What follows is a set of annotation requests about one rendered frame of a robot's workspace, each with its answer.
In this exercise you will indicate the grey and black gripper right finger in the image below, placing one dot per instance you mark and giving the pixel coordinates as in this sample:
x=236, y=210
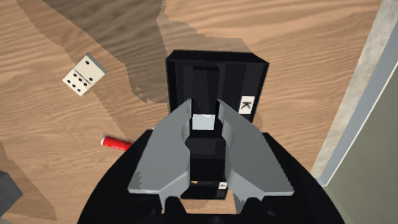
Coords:
x=258, y=166

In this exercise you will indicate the white domino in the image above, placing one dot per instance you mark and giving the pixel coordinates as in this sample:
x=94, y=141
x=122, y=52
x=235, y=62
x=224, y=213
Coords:
x=85, y=75

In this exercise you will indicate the black rack of bins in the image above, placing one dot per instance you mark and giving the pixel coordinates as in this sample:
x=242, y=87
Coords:
x=241, y=80

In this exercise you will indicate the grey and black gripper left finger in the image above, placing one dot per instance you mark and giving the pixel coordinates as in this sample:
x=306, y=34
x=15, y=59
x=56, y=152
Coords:
x=154, y=167

